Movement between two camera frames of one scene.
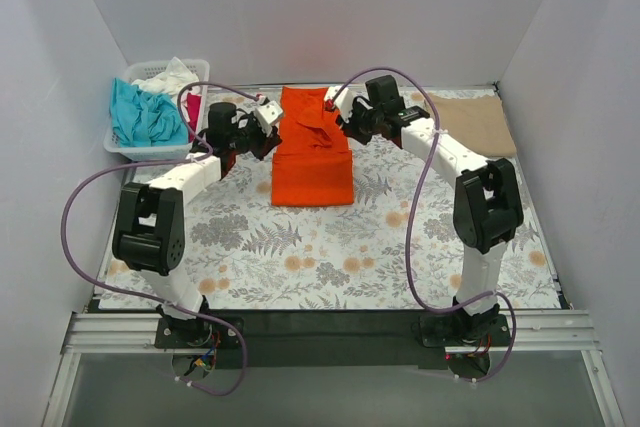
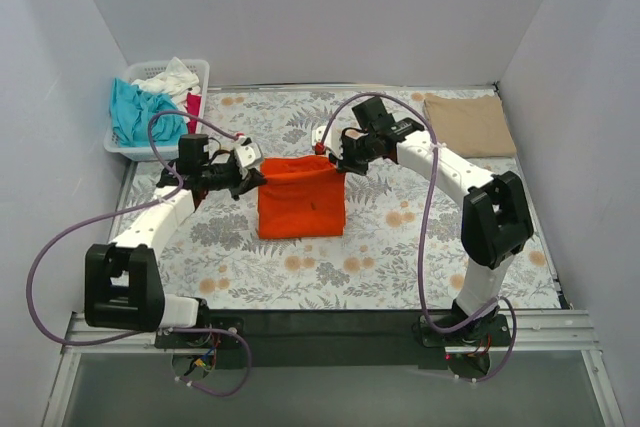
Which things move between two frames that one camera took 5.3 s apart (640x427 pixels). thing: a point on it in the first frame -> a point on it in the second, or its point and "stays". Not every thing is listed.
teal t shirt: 140,118 stays
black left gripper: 260,142 -> 242,179
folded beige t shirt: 478,123 stays
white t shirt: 170,82 stays
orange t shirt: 311,163 -> 304,198
